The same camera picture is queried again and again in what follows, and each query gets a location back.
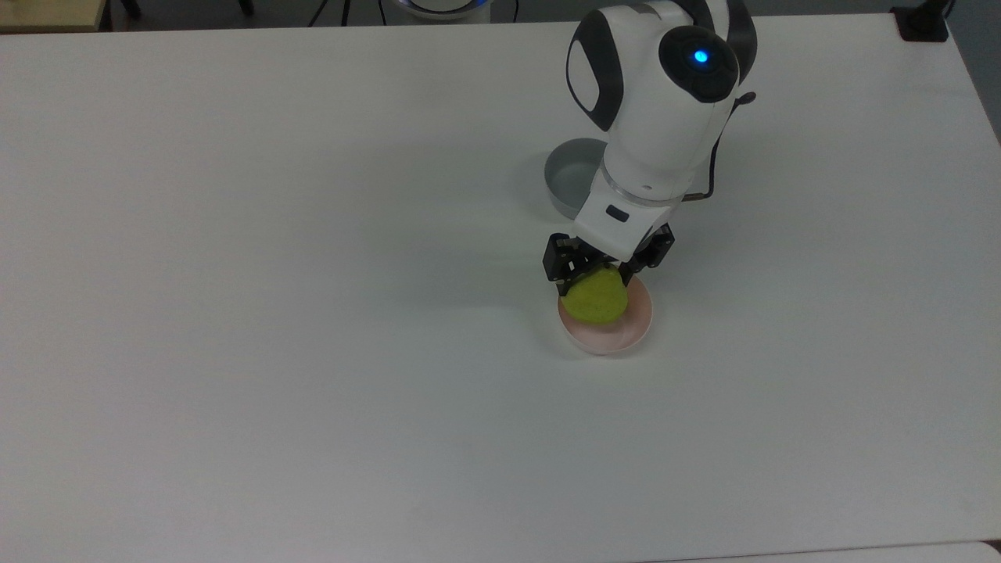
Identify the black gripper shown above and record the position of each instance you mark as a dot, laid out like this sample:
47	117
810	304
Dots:
561	258

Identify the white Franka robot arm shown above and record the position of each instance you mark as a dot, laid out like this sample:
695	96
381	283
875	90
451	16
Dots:
657	133

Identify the wooden board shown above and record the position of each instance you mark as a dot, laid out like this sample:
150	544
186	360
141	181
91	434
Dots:
47	14

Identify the black stand leg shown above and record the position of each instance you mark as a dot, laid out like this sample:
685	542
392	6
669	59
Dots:
131	8
245	6

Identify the pink plastic bowl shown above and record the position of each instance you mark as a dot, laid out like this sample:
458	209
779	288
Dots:
626	335

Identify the grey plastic bowl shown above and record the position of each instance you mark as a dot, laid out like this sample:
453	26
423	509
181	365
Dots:
567	176

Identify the black clamp base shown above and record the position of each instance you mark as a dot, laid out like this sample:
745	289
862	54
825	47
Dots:
921	23

